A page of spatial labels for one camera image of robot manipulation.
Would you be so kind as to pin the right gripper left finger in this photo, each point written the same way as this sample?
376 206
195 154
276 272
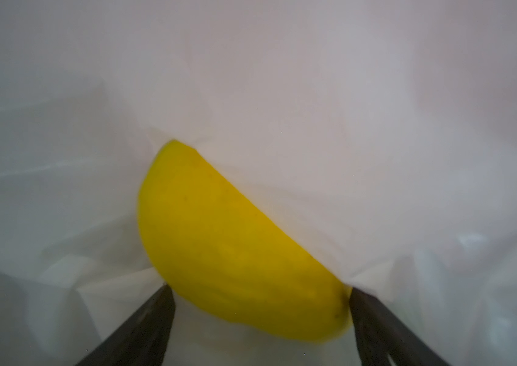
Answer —
142 340

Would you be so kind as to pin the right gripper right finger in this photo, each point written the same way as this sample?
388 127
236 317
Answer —
382 339

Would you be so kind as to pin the yellow lemon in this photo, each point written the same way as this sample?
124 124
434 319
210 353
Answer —
218 251

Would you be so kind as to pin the white plastic bag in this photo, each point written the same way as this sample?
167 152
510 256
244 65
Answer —
380 135

